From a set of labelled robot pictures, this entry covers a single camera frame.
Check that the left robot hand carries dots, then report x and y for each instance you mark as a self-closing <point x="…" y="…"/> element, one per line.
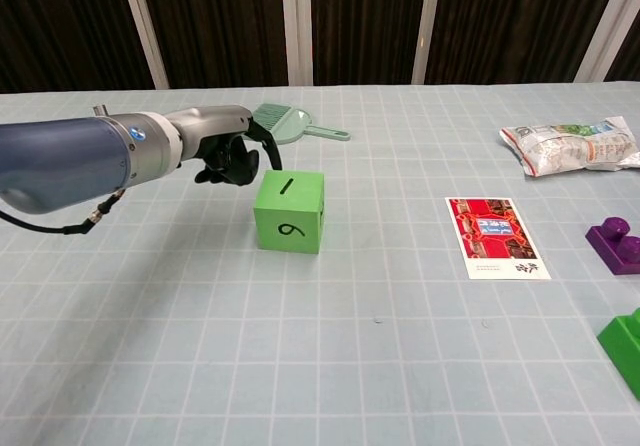
<point x="215" y="126"/>

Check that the green numbered foam cube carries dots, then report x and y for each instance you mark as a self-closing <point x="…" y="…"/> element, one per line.
<point x="287" y="213"/>

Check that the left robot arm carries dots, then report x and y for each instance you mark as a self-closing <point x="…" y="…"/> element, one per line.
<point x="70" y="161"/>

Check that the teal hand brush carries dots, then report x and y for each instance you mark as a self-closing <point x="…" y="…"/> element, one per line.
<point x="295" y="126"/>

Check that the light green checkered tablecloth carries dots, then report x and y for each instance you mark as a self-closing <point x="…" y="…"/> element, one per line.
<point x="200" y="341"/>

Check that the red and white picture card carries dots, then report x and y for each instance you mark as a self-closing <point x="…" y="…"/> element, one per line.
<point x="492" y="236"/>

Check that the crumpled white snack bag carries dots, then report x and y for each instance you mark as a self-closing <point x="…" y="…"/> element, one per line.
<point x="565" y="151"/>

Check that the purple building block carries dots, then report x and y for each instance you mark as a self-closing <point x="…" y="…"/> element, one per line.
<point x="617" y="248"/>

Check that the green building block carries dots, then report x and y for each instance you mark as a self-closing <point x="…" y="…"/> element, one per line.
<point x="625" y="348"/>

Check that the white frame post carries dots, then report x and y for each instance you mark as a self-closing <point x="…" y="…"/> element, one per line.
<point x="296" y="26"/>
<point x="142" y="26"/>
<point x="607" y="26"/>
<point x="425" y="26"/>

